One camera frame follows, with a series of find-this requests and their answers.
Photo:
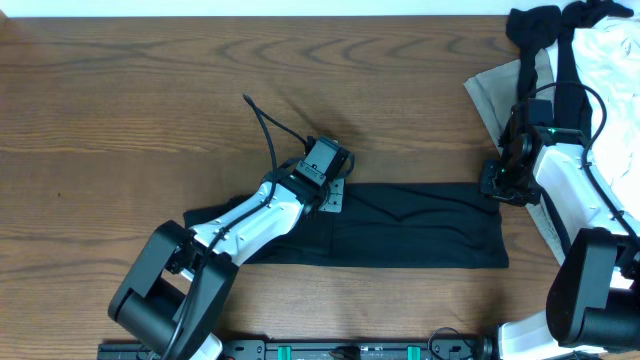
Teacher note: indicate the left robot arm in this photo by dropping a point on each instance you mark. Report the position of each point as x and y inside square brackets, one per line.
[175, 291]

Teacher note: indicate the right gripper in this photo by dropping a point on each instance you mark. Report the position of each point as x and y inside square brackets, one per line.
[488, 186]

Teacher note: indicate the black polo shirt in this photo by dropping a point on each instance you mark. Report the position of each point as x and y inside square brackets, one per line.
[379, 226]

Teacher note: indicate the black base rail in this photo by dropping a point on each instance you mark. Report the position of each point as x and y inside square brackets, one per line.
[444, 344]

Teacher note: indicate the white garment in pile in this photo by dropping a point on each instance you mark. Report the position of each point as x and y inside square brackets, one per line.
[607, 60]

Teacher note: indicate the beige garment in pile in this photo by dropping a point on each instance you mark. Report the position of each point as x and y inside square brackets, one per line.
[494, 92]

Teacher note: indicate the black garment in pile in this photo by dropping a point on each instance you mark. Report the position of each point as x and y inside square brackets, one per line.
[541, 27]

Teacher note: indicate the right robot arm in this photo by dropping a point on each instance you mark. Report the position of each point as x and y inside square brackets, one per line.
[593, 304]

